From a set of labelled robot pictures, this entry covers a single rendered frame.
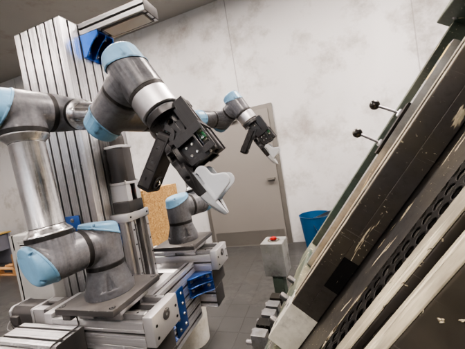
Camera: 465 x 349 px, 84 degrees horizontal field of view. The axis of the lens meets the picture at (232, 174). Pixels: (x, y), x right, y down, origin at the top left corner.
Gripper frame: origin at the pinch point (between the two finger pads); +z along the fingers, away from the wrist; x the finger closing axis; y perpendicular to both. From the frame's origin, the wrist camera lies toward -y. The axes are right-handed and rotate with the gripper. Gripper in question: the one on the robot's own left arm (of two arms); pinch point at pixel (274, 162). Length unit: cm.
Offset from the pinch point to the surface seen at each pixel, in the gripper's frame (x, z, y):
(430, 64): 20, 5, 71
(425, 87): -3, 11, 57
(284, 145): 289, -28, -23
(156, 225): 108, -27, -154
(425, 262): -89, 16, 20
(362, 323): -87, 19, 13
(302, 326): -49, 38, -10
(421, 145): -51, 17, 33
